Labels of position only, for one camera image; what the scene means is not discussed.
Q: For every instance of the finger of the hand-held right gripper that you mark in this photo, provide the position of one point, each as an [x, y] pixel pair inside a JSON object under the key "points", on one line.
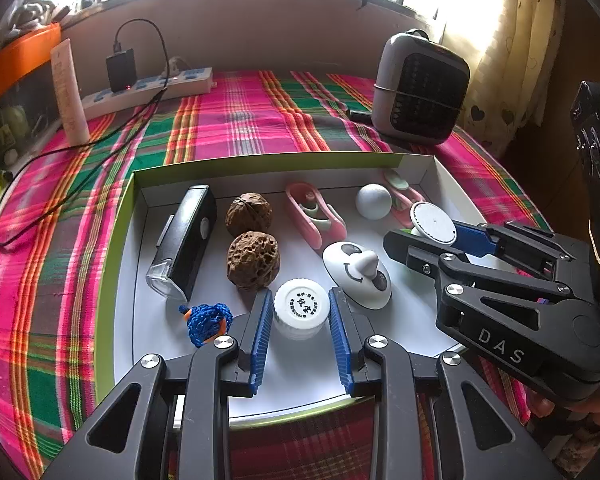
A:
{"points": [[475, 240], [420, 255]]}

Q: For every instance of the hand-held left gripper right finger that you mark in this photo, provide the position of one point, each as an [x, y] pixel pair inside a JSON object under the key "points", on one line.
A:
{"points": [[340, 340]]}

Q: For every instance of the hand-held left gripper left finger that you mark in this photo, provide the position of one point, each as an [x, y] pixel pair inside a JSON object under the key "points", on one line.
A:
{"points": [[262, 340]]}

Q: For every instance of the green cup with white lid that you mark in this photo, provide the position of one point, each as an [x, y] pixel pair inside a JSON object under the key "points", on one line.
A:
{"points": [[432, 222]]}

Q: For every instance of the small white jar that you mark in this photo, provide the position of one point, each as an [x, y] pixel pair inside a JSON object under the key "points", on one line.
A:
{"points": [[300, 305]]}

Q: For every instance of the pink and white small bottle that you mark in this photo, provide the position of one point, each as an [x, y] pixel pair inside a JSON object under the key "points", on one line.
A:
{"points": [[400, 195]]}

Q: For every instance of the white smiley dome toy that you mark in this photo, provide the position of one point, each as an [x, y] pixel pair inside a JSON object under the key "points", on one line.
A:
{"points": [[355, 275]]}

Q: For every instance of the white ball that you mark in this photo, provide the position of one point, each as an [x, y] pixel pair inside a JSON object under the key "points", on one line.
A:
{"points": [[374, 201]]}

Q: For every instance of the brown walnut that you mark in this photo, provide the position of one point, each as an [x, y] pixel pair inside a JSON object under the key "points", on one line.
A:
{"points": [[248, 215], [254, 260]]}

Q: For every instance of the pink plastic clip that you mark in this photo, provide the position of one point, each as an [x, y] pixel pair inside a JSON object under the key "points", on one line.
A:
{"points": [[320, 225]]}

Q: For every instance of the black bike light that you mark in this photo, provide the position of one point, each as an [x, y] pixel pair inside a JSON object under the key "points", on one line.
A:
{"points": [[190, 240]]}

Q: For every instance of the green white cardboard box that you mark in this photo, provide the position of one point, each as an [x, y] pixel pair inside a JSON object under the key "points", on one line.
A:
{"points": [[130, 310]]}

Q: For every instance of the person's right hand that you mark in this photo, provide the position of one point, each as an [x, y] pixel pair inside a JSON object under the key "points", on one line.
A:
{"points": [[587, 408]]}

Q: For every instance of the grey space heater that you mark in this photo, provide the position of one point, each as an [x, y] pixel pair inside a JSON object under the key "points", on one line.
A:
{"points": [[420, 90]]}

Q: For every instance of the heart print curtain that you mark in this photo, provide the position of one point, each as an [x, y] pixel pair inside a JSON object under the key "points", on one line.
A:
{"points": [[510, 50]]}

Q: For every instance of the plaid blanket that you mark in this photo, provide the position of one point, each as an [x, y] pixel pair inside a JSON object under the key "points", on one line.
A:
{"points": [[55, 270]]}

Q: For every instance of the white power strip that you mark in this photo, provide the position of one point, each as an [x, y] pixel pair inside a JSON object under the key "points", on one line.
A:
{"points": [[185, 82]]}

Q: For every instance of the black charger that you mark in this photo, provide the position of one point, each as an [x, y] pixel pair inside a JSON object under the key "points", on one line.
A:
{"points": [[121, 71]]}

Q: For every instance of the cream tube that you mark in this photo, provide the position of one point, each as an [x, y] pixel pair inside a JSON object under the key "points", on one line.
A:
{"points": [[70, 95]]}

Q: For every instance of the glass tank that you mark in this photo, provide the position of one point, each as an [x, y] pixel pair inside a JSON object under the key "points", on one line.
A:
{"points": [[20, 110]]}

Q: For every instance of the orange tray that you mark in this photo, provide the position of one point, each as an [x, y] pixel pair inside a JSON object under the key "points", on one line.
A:
{"points": [[15, 57]]}

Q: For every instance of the pile of papers and packets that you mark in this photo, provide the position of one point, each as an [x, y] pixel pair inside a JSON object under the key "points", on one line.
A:
{"points": [[35, 7]]}

